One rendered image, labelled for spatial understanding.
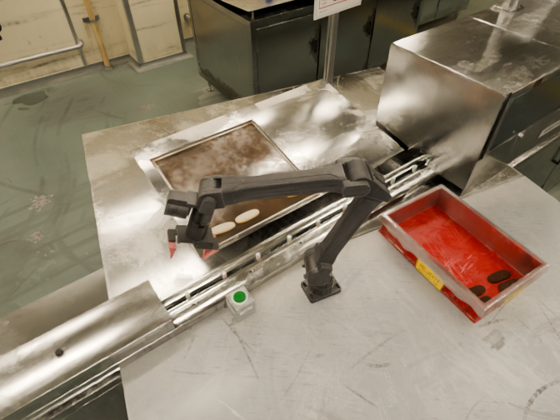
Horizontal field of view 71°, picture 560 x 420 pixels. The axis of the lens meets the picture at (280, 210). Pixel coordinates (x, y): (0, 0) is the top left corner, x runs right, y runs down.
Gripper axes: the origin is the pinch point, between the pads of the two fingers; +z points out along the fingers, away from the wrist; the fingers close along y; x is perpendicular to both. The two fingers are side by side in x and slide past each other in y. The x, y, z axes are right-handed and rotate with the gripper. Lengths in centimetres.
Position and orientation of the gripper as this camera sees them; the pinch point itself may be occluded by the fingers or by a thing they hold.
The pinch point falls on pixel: (187, 256)
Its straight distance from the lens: 119.6
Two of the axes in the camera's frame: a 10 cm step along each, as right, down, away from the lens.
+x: -2.9, -6.5, 7.0
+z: -3.6, 7.5, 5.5
